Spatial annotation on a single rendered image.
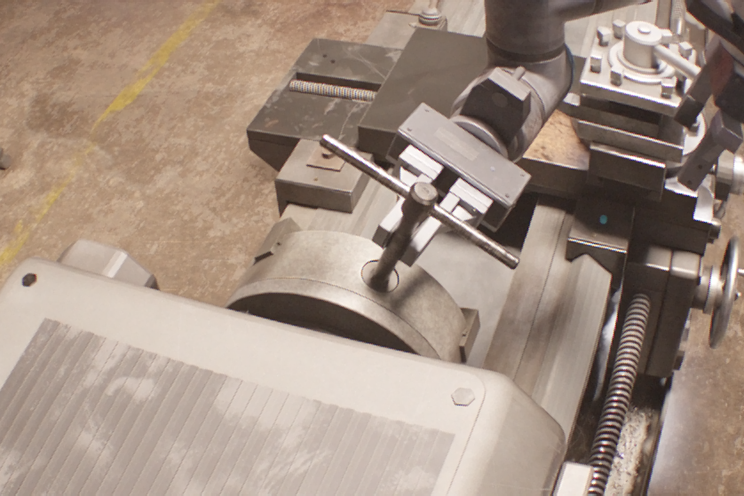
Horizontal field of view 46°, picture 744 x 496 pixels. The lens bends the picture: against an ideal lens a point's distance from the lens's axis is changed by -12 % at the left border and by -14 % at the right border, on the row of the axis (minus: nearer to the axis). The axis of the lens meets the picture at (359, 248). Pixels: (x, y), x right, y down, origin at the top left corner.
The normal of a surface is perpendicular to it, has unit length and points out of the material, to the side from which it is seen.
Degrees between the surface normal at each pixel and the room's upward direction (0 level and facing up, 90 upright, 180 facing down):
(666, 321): 90
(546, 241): 0
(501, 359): 0
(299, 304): 90
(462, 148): 22
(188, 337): 0
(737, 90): 83
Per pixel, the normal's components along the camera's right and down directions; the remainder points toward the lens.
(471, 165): 0.26, -0.55
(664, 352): -0.34, 0.68
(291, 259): -0.36, -0.73
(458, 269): -0.08, -0.44
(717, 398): -0.07, -0.71
